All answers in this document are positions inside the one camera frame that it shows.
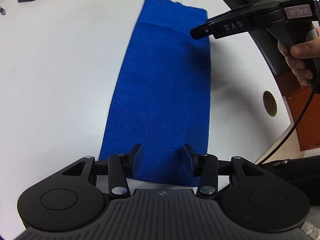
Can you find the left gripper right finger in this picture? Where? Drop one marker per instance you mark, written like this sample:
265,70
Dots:
191,160

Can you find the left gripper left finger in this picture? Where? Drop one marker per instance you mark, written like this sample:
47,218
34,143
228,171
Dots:
135,159

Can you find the blue towel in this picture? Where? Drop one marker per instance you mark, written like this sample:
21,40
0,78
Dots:
162,95

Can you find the person's right hand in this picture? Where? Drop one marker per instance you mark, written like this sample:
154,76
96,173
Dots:
295,55

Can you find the brass round desk grommet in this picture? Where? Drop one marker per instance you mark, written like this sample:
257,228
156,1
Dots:
270,103

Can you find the black marker pen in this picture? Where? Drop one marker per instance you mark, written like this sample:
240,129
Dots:
2,11

